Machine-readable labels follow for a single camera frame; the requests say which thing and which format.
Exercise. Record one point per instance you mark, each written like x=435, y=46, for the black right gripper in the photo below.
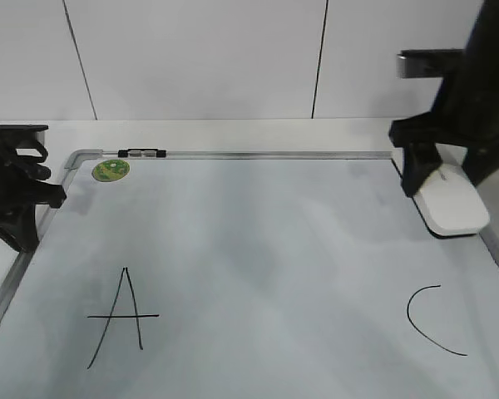
x=465, y=112

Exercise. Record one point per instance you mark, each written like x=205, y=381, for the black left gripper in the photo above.
x=23, y=186

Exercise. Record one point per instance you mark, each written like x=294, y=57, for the white rectangular board eraser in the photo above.
x=450, y=205

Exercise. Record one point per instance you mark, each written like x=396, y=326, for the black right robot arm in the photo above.
x=484, y=37

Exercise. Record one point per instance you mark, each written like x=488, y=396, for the round green yellow magnet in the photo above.
x=110, y=171

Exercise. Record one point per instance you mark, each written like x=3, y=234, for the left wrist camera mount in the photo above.
x=23, y=136

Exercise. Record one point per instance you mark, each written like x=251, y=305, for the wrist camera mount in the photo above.
x=23, y=136
x=427, y=63

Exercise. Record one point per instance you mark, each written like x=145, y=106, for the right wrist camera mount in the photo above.
x=427, y=63

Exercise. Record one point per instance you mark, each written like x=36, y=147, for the white board with aluminium frame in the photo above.
x=255, y=278

